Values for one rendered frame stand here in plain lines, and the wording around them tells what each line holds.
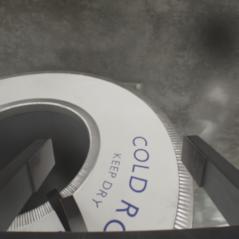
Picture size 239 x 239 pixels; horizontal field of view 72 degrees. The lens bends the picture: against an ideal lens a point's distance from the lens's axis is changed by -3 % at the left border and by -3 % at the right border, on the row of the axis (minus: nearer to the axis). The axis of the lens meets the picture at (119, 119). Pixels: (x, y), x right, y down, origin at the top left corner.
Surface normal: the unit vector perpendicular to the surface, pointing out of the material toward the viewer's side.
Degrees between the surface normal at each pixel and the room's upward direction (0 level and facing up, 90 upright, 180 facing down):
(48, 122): 2
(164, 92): 0
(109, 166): 90
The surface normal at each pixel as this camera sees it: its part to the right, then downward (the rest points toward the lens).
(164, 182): 0.04, -0.76
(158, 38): -0.03, 0.65
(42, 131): 0.18, 0.65
